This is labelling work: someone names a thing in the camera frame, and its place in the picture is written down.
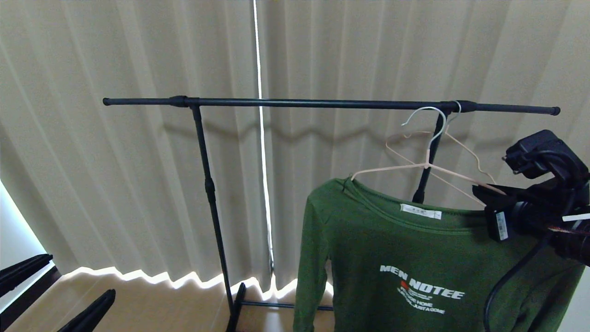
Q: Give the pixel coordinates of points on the green printed shirt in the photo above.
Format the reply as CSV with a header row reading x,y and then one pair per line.
x,y
392,240

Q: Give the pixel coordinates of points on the pink clothes hanger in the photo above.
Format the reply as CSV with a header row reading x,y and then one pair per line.
x,y
456,139
427,164

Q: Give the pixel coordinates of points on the beige curtain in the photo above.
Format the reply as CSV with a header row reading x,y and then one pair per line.
x,y
115,161

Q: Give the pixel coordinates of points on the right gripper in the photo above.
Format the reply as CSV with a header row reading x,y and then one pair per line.
x,y
521,219

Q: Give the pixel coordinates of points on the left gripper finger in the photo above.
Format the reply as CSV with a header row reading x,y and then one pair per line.
x,y
18,276
87,318

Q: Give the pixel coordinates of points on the black clothes rack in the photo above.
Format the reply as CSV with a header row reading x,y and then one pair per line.
x,y
322,103

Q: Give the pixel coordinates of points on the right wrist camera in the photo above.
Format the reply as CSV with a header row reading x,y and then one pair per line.
x,y
544,152

